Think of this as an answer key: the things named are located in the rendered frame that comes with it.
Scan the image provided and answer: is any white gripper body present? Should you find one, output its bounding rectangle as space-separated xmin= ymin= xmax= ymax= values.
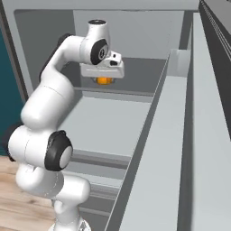
xmin=79 ymin=60 xmax=125 ymax=79

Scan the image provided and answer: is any orange fruit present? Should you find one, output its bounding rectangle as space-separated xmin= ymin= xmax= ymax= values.
xmin=95 ymin=77 xmax=114 ymax=86

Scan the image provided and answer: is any grey fridge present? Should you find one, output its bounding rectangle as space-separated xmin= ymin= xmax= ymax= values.
xmin=0 ymin=0 xmax=200 ymax=231

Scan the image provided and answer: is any grey fridge door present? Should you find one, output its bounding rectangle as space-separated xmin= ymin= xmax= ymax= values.
xmin=103 ymin=0 xmax=231 ymax=231

